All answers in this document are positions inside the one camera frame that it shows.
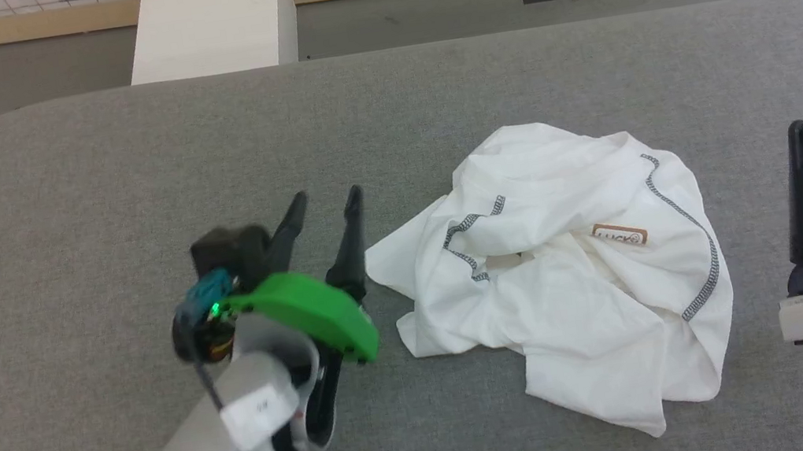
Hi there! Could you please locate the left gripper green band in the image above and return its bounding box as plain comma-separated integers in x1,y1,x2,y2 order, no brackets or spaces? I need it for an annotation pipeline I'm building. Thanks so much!
154,182,401,451

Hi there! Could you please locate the white long-sleeve garment grey stitching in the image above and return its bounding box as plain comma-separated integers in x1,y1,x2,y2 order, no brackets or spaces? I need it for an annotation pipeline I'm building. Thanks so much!
348,96,754,451

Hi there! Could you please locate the grey fabric sofa surface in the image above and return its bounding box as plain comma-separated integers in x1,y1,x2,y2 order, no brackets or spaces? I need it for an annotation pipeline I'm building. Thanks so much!
0,0,803,451

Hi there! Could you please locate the white square pillar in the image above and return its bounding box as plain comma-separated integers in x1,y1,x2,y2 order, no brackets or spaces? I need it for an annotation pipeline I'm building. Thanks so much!
119,0,305,87

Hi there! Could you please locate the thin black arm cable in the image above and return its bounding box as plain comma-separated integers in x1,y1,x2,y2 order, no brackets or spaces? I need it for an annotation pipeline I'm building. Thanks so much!
174,263,289,451

